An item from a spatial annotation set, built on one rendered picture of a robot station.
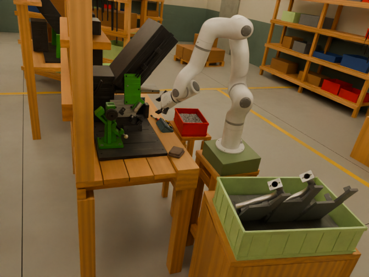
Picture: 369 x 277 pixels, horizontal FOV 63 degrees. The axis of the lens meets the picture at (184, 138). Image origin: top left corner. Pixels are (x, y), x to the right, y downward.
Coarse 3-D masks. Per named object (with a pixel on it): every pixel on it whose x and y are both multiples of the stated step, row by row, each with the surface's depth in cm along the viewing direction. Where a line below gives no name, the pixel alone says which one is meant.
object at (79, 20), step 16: (64, 0) 236; (80, 0) 118; (80, 16) 121; (80, 32) 124; (80, 48) 126; (80, 64) 129; (80, 80) 132; (80, 96) 136; (80, 112) 139; (80, 128) 142; (80, 144) 146; (80, 160) 150; (80, 176) 154
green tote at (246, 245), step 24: (216, 192) 163; (240, 192) 169; (264, 192) 172; (288, 192) 175; (336, 216) 158; (240, 240) 130; (264, 240) 131; (288, 240) 134; (312, 240) 137; (336, 240) 139
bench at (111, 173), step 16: (96, 160) 176; (112, 160) 178; (128, 160) 180; (144, 160) 183; (160, 160) 185; (96, 176) 162; (112, 176) 164; (128, 176) 168; (144, 176) 168; (160, 176) 172; (80, 192) 159; (176, 192) 192; (192, 192) 187; (80, 208) 163; (176, 208) 194; (80, 224) 168; (176, 224) 195; (80, 240) 173; (176, 240) 202; (80, 256) 179; (176, 256) 209; (80, 272) 189; (176, 272) 217
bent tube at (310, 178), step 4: (308, 172) 131; (300, 176) 132; (304, 176) 132; (308, 176) 134; (312, 176) 129; (304, 180) 130; (308, 180) 130; (312, 180) 132; (308, 184) 136; (308, 188) 138; (300, 192) 142; (304, 192) 140; (292, 196) 143; (296, 196) 142; (300, 196) 142
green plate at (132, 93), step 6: (126, 78) 206; (132, 78) 207; (138, 78) 209; (126, 84) 207; (132, 84) 208; (138, 84) 210; (126, 90) 207; (132, 90) 209; (138, 90) 211; (126, 96) 208; (132, 96) 210; (138, 96) 211; (126, 102) 209; (132, 102) 211
